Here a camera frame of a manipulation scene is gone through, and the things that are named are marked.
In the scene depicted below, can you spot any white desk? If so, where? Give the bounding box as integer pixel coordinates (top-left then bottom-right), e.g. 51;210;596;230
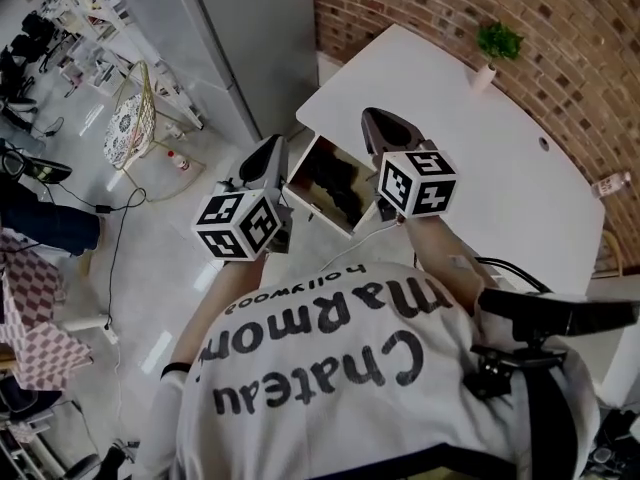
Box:
295;22;607;294

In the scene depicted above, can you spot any black chest-mounted device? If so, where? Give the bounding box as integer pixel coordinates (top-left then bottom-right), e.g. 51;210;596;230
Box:
463;286;640;400

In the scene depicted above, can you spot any person's white printed shirt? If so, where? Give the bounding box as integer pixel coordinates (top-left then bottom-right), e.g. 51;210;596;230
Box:
139;260;602;480

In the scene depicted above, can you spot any person's left forearm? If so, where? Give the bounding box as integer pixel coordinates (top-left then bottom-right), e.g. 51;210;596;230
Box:
171;256;267;370

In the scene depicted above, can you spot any red label bottle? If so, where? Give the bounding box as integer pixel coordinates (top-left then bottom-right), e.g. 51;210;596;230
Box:
166;149;194;172

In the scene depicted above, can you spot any wooden drawer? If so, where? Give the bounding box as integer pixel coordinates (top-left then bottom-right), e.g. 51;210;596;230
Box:
282;132;381;240

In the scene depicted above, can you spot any pink checkered cloth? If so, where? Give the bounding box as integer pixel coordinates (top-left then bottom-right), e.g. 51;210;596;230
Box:
0;231;95;393

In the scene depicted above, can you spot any patterned seat cushion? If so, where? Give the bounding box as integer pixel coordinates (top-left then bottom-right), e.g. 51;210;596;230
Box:
103;93;146;162

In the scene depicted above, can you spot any clear water bottle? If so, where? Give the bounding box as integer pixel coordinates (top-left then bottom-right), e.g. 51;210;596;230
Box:
590;169;633;200

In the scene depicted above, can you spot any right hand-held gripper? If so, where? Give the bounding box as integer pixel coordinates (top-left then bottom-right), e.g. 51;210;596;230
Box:
360;107;459;224

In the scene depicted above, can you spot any silver refrigerator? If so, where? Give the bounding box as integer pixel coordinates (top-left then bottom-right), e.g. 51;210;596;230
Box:
184;0;321;142

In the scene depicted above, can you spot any person's right forearm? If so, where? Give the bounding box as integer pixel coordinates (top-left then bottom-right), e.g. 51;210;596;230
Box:
401;212;487;315

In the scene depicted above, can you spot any green plant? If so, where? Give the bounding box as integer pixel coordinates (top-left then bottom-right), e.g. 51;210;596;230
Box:
474;20;526;65

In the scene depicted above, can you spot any white shelf rack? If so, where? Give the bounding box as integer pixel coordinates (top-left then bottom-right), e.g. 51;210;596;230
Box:
29;0;207;131

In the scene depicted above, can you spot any thin white cable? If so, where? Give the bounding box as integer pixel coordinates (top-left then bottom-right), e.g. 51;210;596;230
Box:
323;219;402;270

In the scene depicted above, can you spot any thick black device cable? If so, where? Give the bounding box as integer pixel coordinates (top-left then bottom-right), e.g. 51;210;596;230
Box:
471;256;554;295

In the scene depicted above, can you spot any black floor cable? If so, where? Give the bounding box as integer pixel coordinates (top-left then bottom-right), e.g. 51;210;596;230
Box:
29;175;148;330

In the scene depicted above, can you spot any rattan chair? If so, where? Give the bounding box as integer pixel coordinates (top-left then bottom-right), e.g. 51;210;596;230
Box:
596;229;625;276

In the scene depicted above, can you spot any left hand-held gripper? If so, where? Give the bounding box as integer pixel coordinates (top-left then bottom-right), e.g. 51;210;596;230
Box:
192;135;296;262

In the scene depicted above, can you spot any black office chair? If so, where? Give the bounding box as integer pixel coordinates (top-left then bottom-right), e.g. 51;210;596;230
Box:
8;10;57;75

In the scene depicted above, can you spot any white vase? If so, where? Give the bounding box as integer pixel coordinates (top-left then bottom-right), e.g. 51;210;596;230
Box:
468;62;497;92

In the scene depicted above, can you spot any gold wire chair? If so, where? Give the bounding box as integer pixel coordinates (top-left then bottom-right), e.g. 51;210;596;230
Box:
103;59;207;203

